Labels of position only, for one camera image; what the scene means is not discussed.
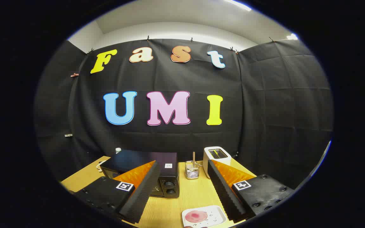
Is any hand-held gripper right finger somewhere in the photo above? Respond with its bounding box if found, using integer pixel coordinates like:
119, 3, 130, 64
207, 159, 294, 223

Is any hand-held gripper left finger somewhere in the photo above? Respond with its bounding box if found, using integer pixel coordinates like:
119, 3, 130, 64
74, 160, 161, 224

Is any white square plate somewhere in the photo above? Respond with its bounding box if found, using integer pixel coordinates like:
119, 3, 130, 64
182, 205, 227, 228

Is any black toaster oven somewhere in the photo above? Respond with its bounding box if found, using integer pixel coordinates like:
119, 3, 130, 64
99, 150, 180, 199

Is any pink ham slice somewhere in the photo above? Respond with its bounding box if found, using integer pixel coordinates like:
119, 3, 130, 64
185, 210, 208, 223

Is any white pop-up toaster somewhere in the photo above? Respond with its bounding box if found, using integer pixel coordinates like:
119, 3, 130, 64
203, 146, 232, 179

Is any long ceiling light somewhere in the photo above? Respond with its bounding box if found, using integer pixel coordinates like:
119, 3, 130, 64
224, 0, 252, 11

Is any metal wire utensil holder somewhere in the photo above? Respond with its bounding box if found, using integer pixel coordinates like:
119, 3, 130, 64
185, 161, 200, 180

